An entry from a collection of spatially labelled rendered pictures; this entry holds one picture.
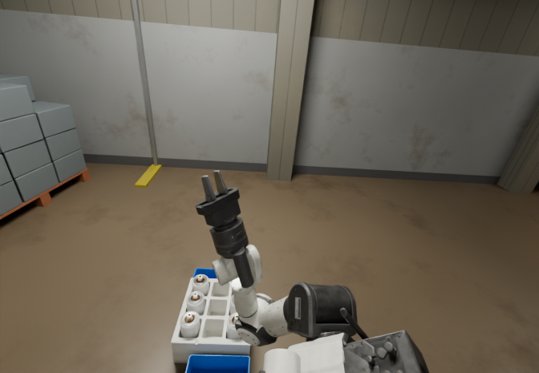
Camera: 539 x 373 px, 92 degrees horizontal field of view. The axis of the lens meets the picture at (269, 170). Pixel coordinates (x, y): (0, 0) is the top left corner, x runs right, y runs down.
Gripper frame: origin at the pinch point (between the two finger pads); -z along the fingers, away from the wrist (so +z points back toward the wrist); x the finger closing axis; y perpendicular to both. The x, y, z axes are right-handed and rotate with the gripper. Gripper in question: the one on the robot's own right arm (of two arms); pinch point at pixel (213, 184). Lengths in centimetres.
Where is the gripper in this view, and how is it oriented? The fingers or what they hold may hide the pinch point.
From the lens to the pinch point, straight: 66.5
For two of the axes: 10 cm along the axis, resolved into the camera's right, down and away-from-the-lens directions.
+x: -6.4, 3.3, -7.0
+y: -7.3, 0.1, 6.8
